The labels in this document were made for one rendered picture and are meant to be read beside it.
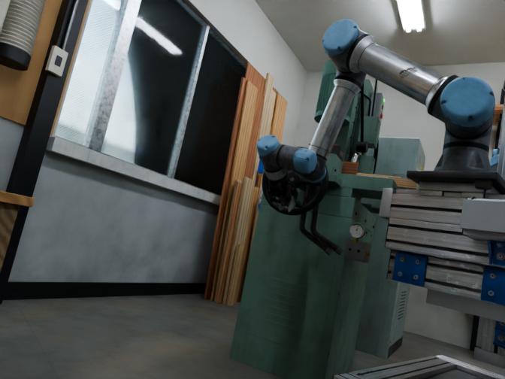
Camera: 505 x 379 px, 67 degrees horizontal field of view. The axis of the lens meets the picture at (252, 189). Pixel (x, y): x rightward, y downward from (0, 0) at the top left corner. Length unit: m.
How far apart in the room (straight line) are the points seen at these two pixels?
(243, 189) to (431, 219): 2.18
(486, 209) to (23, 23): 1.89
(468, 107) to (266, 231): 1.03
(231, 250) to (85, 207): 1.24
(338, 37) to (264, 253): 0.98
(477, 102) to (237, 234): 2.35
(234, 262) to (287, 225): 1.40
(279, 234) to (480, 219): 0.96
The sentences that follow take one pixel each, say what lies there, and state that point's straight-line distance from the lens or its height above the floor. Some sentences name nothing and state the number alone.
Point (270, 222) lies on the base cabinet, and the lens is 1.77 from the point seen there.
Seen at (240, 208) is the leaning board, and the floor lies 0.77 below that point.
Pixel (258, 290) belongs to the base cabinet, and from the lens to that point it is 1.77.
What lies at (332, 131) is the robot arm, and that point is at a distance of 1.32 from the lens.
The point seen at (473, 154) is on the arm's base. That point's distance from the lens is 1.19.
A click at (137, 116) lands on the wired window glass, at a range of 2.73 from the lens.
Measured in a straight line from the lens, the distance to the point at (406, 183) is 1.81.
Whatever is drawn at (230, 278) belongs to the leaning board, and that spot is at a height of 0.20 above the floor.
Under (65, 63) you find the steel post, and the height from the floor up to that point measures 1.21.
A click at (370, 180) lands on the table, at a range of 1.67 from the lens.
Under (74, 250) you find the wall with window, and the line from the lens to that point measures 2.44.
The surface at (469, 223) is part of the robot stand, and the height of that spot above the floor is 0.67.
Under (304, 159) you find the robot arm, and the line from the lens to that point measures 1.16.
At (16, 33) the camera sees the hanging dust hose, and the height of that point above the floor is 1.20.
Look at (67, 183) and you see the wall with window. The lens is 2.34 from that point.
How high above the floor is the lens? 0.53
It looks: 8 degrees up
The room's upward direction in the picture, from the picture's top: 12 degrees clockwise
